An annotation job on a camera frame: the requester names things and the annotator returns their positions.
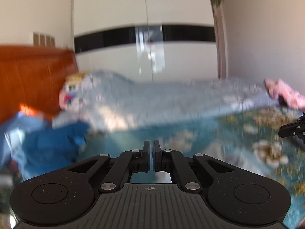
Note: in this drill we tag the light blue floral quilt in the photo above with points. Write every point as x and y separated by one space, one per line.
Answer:
110 102

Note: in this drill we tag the wooden door frame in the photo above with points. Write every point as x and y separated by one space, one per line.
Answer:
221 41

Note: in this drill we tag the pink blanket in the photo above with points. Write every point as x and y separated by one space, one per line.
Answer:
281 91

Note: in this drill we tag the wall switch panel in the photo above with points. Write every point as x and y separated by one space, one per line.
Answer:
43 40

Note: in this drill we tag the light blue denim garment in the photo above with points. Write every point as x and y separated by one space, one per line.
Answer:
13 132

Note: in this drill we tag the teal floral bed sheet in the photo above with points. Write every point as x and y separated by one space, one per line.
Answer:
248 140

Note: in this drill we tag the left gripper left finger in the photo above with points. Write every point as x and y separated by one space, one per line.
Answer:
122 168

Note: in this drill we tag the colourful cartoon pillow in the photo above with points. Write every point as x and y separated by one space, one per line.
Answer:
70 89

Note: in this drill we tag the orange wooden headboard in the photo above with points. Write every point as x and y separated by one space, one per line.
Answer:
31 79

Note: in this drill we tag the dark blue garment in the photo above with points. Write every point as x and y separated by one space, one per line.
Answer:
51 149

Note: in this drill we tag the white black-striped wardrobe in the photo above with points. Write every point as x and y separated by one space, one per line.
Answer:
146 40

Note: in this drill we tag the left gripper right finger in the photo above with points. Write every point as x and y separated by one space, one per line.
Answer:
174 163

